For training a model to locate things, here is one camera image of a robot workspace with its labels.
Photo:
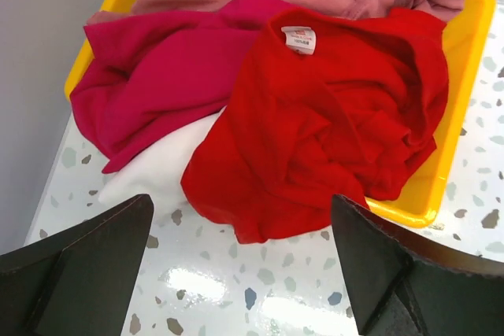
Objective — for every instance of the magenta t shirt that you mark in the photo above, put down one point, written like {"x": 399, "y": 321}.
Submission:
{"x": 154, "y": 73}

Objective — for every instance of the white t shirt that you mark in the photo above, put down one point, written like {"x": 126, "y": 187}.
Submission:
{"x": 158, "y": 170}

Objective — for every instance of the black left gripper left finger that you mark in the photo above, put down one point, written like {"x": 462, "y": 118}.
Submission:
{"x": 78, "y": 281}

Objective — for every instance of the red t shirt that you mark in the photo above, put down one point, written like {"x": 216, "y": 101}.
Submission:
{"x": 321, "y": 106}

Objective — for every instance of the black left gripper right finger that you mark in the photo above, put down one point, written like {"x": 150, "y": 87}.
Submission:
{"x": 401, "y": 283}

